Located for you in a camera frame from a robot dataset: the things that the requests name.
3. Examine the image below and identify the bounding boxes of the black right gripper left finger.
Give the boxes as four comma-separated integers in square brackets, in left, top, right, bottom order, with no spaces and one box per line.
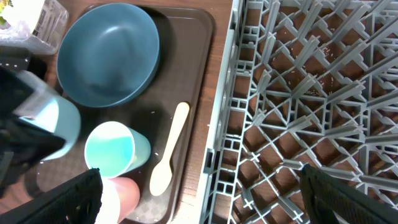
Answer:
[1,169,103,224]

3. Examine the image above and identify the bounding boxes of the light blue cup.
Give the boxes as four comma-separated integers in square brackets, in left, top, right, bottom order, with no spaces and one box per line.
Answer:
[84,121,151,179]

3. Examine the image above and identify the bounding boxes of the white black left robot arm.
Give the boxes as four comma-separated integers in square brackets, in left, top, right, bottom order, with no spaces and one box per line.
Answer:
[1,68,65,197]

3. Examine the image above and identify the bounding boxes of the light blue rice bowl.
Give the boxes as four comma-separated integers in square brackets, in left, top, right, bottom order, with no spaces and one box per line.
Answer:
[14,70,81,161]

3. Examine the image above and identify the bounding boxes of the dark blue plate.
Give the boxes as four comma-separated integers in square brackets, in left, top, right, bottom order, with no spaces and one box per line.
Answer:
[57,3,160,108]

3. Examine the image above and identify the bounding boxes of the clear plastic waste bin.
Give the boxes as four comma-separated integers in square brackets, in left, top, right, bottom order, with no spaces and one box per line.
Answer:
[1,0,69,55]

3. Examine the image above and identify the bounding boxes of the grey dishwasher rack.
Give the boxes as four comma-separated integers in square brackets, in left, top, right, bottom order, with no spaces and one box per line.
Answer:
[197,0,397,223]

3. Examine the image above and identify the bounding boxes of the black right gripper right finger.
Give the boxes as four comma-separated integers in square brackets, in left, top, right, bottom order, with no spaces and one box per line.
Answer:
[300,164,397,224]

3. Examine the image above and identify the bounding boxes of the yellow plastic spoon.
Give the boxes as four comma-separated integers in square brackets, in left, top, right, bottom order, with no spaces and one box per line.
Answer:
[149,102,190,197]

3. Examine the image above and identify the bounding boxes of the pink cup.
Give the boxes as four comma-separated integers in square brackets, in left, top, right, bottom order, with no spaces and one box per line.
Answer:
[95,177,141,224]

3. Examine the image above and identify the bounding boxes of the dark brown serving tray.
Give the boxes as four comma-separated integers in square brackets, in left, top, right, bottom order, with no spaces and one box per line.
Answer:
[24,6,214,223]

